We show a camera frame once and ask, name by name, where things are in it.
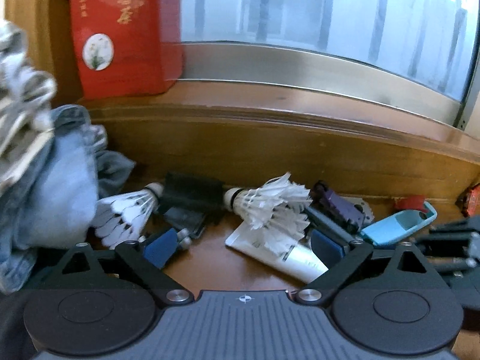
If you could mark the pile of clothes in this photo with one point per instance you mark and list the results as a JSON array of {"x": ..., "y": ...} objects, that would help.
[{"x": 55, "y": 165}]

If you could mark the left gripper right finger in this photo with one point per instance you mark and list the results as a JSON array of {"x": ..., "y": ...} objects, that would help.
[{"x": 343, "y": 261}]

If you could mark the white shuttlecock frayed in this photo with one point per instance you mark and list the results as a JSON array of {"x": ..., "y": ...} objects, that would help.
[{"x": 273, "y": 211}]

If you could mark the red small object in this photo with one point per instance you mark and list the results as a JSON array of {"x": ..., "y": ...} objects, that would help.
[{"x": 412, "y": 202}]

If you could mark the red tea box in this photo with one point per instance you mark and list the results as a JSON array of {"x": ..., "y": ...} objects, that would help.
[{"x": 126, "y": 47}]

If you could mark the purple plastic block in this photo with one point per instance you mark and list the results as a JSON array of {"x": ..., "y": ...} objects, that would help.
[{"x": 332, "y": 214}]

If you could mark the window aluminium frame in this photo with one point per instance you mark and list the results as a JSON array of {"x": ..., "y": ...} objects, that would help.
[{"x": 420, "y": 56}]

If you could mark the light blue plastic case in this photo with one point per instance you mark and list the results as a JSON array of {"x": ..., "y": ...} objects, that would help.
[{"x": 399, "y": 226}]

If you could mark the white shuttlecock left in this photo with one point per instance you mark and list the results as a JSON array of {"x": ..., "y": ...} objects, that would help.
[{"x": 122, "y": 218}]

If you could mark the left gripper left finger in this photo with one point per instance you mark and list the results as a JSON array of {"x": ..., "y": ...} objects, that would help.
[{"x": 145, "y": 260}]

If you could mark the white cosmetic tube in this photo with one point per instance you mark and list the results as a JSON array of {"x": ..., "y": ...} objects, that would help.
[{"x": 298, "y": 261}]

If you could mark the black pouch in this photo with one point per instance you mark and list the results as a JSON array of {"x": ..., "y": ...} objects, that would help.
[{"x": 191, "y": 202}]

